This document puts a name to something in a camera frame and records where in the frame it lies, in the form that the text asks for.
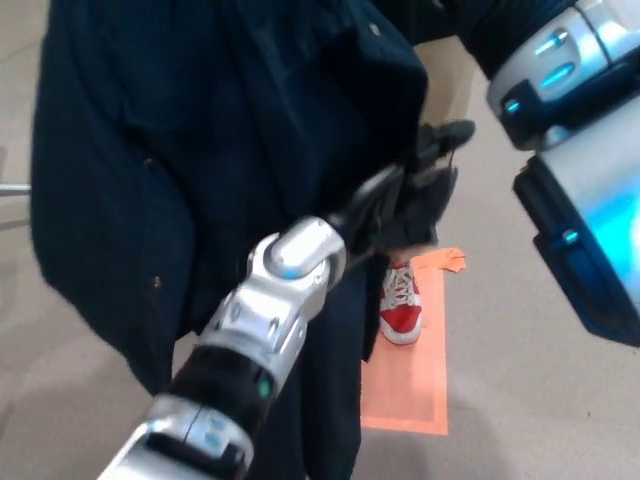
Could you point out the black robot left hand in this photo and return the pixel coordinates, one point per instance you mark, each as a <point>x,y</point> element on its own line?
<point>415,210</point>

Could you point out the dark teal coat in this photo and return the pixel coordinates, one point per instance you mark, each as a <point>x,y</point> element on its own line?
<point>150,150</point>

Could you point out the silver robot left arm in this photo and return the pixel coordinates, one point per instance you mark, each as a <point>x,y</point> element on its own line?
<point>280,300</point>

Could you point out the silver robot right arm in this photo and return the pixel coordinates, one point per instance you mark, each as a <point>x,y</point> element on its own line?
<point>575,200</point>

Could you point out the torn orange tape scrap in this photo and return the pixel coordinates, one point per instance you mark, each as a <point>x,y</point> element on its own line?
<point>447,261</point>

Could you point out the red and white sneaker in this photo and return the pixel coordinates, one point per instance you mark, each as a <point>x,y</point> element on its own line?
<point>400,320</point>

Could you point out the orange floor tape rectangle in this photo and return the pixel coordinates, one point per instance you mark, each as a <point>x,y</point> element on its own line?
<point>405,390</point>

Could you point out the grey metal bar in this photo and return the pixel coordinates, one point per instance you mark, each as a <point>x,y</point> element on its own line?
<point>15,188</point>

